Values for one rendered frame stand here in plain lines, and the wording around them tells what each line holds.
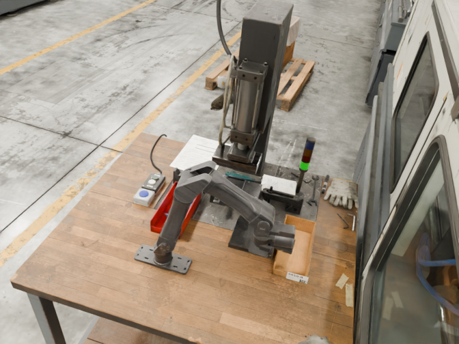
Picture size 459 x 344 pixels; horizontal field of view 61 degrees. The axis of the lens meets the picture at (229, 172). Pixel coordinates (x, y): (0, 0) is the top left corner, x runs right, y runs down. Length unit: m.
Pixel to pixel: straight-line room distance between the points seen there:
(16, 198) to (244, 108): 2.20
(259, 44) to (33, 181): 2.37
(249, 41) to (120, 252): 0.87
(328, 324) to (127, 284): 0.68
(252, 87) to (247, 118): 0.12
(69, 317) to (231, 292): 1.28
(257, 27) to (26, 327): 1.93
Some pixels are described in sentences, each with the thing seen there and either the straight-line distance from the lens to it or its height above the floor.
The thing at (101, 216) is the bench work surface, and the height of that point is 0.90.
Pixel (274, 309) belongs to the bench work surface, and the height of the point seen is 0.90.
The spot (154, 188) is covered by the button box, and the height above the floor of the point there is 0.93.
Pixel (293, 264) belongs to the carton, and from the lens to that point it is 1.50.
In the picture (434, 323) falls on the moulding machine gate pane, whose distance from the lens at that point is 0.89.
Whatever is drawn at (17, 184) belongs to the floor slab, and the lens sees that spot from 3.35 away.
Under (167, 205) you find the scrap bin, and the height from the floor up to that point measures 0.91.
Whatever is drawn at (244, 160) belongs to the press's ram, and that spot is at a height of 1.17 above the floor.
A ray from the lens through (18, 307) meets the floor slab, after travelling 2.58.
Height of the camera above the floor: 2.04
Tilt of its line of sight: 38 degrees down
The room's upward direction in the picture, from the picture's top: 7 degrees clockwise
